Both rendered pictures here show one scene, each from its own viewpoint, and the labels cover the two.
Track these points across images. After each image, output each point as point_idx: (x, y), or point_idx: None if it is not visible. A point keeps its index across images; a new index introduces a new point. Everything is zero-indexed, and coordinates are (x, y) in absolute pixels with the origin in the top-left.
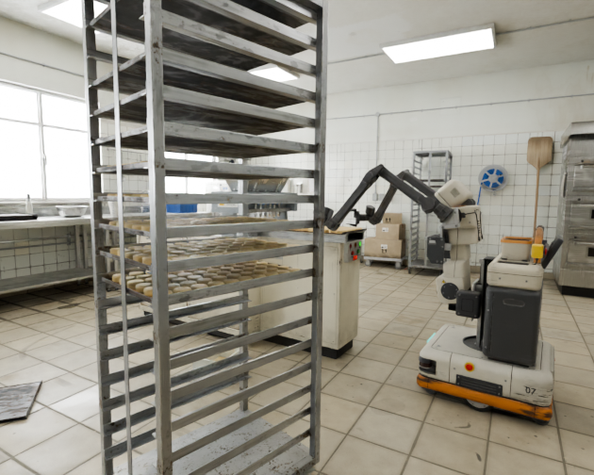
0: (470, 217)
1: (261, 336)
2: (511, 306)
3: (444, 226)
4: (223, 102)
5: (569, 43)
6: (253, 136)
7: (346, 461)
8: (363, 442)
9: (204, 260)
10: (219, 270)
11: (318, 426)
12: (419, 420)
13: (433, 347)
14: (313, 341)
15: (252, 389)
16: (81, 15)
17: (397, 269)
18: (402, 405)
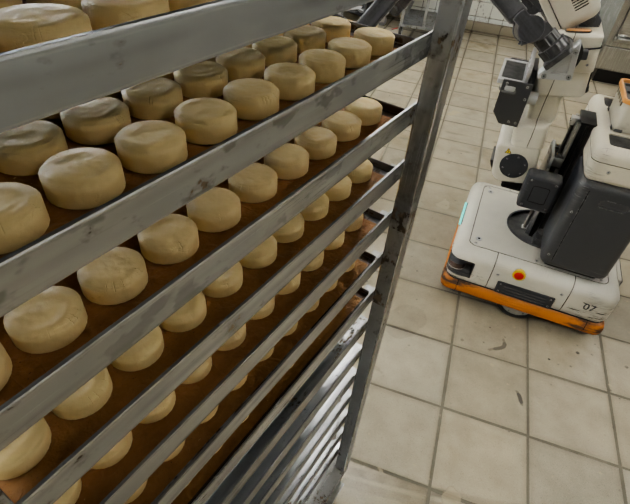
0: (593, 56)
1: (292, 444)
2: (608, 212)
3: (547, 75)
4: (193, 30)
5: None
6: (296, 108)
7: (368, 429)
8: (384, 392)
9: (187, 475)
10: None
11: (351, 448)
12: (446, 343)
13: (472, 242)
14: (360, 378)
15: (276, 500)
16: None
17: (381, 25)
18: (422, 317)
